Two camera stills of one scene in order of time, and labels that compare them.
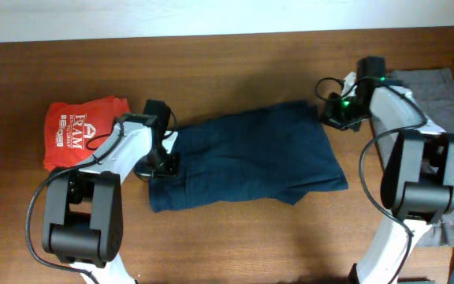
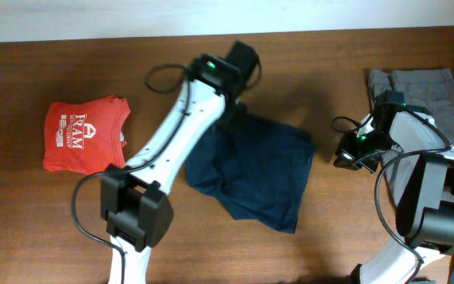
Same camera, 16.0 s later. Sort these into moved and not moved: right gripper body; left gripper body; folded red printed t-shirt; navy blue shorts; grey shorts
Moved: right gripper body; left gripper body; navy blue shorts
Not moved: grey shorts; folded red printed t-shirt
